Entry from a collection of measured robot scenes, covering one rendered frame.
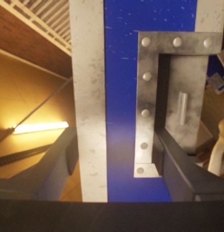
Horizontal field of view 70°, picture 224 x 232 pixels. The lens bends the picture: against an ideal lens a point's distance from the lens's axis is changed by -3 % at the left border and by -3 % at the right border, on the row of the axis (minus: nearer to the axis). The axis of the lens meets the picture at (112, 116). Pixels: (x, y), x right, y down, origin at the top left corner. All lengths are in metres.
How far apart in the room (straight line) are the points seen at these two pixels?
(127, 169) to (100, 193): 0.04
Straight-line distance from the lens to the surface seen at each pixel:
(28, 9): 2.35
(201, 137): 7.90
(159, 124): 0.16
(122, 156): 0.16
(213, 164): 1.09
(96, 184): 0.17
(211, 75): 1.76
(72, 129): 0.16
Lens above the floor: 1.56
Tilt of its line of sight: 11 degrees up
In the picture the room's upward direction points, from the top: 127 degrees counter-clockwise
